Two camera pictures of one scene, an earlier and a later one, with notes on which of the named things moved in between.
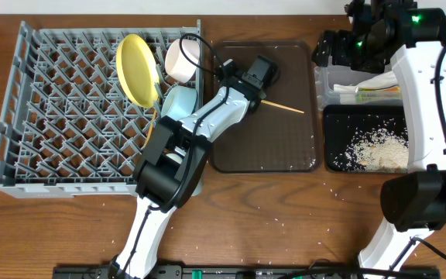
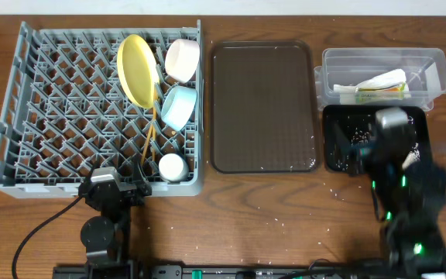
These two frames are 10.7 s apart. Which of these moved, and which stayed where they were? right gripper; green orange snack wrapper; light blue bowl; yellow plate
Moved: right gripper
Stayed: yellow plate; light blue bowl; green orange snack wrapper
